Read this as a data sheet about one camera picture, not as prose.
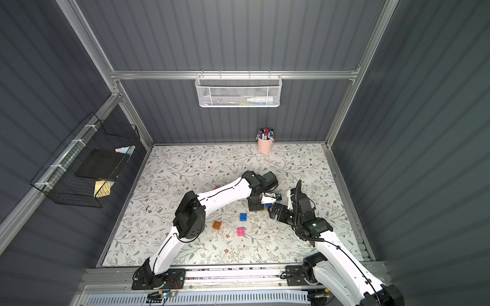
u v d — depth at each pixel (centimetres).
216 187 101
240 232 84
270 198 80
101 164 74
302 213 62
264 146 113
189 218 55
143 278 72
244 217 89
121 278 76
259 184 66
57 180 62
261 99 89
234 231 86
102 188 61
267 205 78
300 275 72
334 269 59
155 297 72
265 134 108
